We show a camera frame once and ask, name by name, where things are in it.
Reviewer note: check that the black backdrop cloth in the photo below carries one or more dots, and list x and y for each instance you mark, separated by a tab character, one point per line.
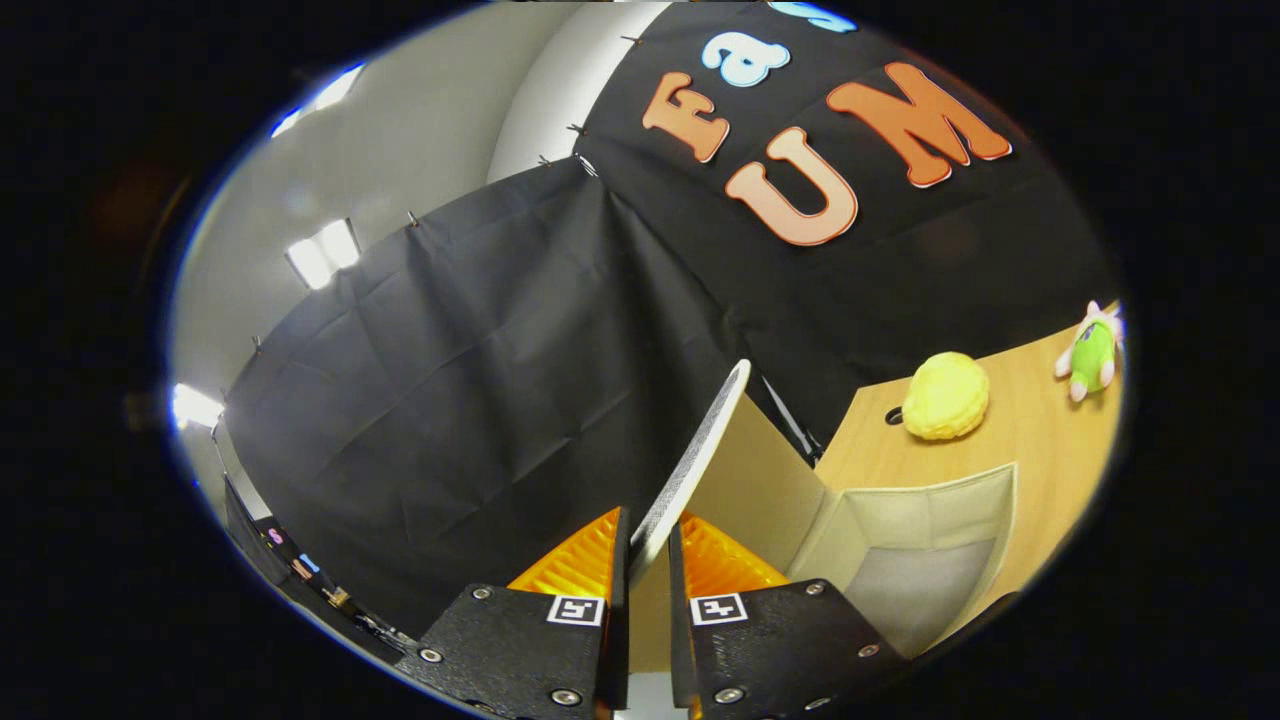
480	380

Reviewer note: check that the green plush toy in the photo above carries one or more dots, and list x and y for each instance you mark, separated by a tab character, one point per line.
1092	355

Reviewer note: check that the yellow bumpy plush toy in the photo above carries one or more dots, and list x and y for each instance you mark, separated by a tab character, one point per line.
945	397

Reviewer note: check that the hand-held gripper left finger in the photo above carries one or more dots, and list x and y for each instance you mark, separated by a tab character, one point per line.
619	640

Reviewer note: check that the beige fabric storage box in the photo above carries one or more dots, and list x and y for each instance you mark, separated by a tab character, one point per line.
760	480

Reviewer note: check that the ceiling light panel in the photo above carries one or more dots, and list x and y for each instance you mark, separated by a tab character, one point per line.
195	406
318	97
322	252

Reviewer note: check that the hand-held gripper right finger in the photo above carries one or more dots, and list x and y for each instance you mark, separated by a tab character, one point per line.
680	640

